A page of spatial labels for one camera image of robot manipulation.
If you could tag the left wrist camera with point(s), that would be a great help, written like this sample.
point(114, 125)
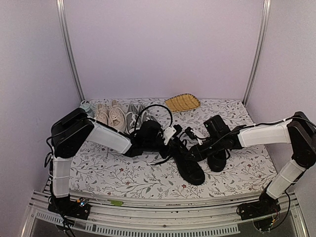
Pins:
point(170, 132)

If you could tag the beige sneaker right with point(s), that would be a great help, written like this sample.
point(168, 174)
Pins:
point(117, 116)

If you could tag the aluminium frame post left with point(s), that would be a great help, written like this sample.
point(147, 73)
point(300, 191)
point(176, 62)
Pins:
point(68, 47)

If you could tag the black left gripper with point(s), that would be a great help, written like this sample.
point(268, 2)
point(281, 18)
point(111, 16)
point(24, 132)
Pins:
point(172, 145)

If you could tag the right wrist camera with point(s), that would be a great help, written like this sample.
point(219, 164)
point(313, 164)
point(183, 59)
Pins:
point(194, 134)

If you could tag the grey sneaker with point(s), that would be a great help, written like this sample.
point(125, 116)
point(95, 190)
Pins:
point(131, 116)
point(146, 115)

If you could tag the aluminium frame post right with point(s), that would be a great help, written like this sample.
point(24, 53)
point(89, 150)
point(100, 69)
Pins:
point(258, 51)

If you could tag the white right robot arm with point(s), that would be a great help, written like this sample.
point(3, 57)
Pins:
point(297, 130)

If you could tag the green tape piece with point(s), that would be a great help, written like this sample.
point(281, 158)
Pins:
point(115, 202)

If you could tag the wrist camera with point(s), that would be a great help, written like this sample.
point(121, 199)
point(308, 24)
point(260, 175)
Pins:
point(194, 134)
point(170, 132)

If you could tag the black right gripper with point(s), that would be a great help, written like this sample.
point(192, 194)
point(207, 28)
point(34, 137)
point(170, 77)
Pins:
point(199, 154)

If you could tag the black front canvas sneaker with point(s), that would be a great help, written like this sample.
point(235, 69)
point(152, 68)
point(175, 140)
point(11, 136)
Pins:
point(189, 170)

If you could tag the beige sneaker left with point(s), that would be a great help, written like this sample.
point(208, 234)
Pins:
point(102, 114)

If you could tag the woven bamboo tray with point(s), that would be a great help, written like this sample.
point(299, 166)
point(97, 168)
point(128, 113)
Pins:
point(182, 103)

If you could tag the grey sneaker left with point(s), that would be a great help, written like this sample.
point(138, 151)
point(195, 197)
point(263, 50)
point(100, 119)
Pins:
point(131, 116)

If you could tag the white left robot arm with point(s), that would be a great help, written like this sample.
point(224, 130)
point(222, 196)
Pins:
point(68, 135)

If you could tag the floral tablecloth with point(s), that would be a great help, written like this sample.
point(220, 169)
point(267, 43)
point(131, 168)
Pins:
point(99, 170)

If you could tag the beige sneaker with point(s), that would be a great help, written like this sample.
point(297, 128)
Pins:
point(102, 114)
point(117, 116)

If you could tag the black canvas sneaker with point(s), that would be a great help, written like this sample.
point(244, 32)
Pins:
point(189, 170)
point(217, 161)

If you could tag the pale green small jar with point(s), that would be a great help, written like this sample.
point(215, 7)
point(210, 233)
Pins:
point(86, 106)

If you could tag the aluminium front rail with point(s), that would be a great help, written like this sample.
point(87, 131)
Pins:
point(205, 217)

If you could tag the aluminium frame post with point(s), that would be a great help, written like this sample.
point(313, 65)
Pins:
point(68, 47)
point(258, 51)

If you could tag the grey sneaker right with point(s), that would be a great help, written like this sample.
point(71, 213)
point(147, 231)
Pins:
point(146, 115)

